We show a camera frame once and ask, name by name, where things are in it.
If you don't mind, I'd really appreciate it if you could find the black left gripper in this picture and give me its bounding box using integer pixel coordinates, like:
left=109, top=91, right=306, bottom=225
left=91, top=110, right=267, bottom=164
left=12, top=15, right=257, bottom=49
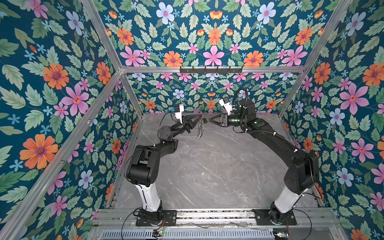
left=168, top=115, right=200, bottom=139

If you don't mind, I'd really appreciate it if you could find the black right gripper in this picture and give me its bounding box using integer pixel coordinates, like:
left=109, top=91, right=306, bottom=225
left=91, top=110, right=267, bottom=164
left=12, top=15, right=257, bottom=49
left=209, top=113, right=247, bottom=130

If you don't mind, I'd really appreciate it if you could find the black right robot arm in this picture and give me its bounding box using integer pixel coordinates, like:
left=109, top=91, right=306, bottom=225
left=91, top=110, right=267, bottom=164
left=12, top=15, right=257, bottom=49
left=210, top=97, right=319, bottom=218

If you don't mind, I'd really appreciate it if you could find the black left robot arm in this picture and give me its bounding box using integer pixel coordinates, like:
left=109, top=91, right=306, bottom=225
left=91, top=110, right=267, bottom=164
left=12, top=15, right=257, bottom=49
left=124, top=114, right=208, bottom=214

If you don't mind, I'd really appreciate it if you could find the aluminium horizontal back bar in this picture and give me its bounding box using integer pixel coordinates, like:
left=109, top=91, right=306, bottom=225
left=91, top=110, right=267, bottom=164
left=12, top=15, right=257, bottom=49
left=121, top=66, right=305, bottom=74

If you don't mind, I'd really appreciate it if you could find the aluminium left side bar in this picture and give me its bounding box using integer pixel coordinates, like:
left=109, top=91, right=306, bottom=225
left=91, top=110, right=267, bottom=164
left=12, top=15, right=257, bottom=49
left=0, top=70, right=124, bottom=240

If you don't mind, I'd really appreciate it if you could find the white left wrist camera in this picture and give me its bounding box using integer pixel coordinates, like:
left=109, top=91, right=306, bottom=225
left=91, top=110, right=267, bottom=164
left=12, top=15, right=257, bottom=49
left=174, top=104, right=185, bottom=124

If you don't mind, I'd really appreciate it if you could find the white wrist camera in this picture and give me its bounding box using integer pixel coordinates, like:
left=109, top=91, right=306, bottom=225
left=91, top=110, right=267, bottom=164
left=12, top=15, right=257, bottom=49
left=219, top=97, right=233, bottom=116
left=174, top=104, right=185, bottom=124

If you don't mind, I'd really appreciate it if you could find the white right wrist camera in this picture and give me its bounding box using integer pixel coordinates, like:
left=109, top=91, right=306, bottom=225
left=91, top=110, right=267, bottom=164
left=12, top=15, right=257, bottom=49
left=219, top=97, right=233, bottom=116

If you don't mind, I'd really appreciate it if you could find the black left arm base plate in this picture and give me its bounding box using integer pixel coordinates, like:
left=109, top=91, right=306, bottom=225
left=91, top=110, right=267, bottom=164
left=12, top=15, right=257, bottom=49
left=136, top=210, right=178, bottom=227

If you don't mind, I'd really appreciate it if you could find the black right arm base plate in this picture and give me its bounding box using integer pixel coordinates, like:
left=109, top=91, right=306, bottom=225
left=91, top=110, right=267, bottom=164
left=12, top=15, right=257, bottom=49
left=252, top=209, right=297, bottom=226

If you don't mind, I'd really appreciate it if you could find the white perforated cable tray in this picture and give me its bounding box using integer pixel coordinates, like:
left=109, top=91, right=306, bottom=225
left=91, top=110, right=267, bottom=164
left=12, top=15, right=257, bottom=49
left=100, top=229, right=275, bottom=240

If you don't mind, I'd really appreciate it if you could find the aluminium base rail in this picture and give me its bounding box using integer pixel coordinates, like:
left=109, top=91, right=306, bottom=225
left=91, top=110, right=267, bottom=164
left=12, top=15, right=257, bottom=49
left=93, top=208, right=342, bottom=228

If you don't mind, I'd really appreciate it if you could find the aluminium corner post left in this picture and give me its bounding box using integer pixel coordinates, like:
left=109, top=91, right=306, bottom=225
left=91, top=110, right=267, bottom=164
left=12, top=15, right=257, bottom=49
left=82, top=1, right=143, bottom=119

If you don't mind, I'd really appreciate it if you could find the aluminium corner post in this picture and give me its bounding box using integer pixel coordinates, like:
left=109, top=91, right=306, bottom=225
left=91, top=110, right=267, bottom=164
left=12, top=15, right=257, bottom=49
left=82, top=1, right=143, bottom=119
left=278, top=0, right=353, bottom=119

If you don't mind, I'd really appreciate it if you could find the aluminium corner post right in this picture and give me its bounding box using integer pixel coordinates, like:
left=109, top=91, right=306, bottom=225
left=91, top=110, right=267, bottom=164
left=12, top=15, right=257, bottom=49
left=278, top=0, right=353, bottom=119

